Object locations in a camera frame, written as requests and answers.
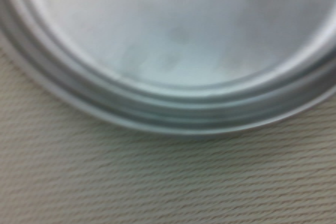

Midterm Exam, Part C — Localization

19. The beige woven placemat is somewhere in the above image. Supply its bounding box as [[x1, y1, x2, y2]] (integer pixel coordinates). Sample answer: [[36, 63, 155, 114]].
[[0, 51, 336, 224]]

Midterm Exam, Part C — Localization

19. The round silver metal plate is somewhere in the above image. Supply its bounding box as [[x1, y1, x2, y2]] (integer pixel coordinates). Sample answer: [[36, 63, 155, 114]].
[[0, 0, 336, 136]]

